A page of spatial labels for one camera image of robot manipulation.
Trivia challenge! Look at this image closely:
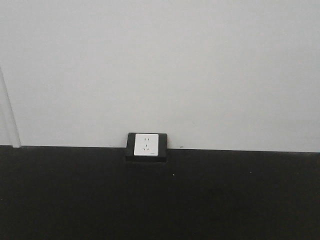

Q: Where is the black white power socket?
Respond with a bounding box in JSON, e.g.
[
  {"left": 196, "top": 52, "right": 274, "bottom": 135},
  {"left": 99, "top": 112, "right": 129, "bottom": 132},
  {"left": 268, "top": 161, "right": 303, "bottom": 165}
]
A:
[{"left": 125, "top": 132, "right": 168, "bottom": 163}]

